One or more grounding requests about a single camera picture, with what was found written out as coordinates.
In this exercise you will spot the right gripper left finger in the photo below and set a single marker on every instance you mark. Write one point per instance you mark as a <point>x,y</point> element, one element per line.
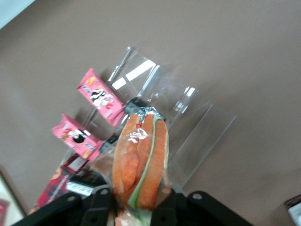
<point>77,209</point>

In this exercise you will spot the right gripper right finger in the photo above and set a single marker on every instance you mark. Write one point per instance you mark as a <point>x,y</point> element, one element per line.
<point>192,209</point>

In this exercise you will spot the triangle sandwich orange filling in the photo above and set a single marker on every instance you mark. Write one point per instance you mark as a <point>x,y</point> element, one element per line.
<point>145,164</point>

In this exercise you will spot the red plaid cookie box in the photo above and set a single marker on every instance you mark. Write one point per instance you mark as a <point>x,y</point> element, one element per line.
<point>51,188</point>

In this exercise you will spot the pink snack pack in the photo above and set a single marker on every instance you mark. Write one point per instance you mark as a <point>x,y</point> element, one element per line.
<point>101,99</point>
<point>75,139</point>

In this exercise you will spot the small black box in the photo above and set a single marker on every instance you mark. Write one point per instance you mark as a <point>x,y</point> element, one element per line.
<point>143,110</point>
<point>110,142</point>

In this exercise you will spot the clear acrylic stepped stand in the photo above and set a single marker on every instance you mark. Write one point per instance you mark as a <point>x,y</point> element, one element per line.
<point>164,82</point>

